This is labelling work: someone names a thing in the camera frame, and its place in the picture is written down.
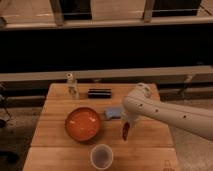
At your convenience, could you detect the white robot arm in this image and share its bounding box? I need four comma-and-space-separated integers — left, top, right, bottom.
122, 83, 213, 141

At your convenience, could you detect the dark red pepper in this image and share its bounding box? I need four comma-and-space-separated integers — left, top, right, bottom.
122, 122, 130, 141

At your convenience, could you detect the black rectangular box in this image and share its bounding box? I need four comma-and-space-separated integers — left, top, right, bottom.
88, 89, 111, 99

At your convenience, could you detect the orange ceramic bowl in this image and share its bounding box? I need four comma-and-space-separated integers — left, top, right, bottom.
65, 107, 101, 142

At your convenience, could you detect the clear plastic bottle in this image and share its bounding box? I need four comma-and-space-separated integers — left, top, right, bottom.
66, 73, 79, 99

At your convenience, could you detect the blue sponge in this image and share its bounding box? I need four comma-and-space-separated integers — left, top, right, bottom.
104, 107, 122, 120

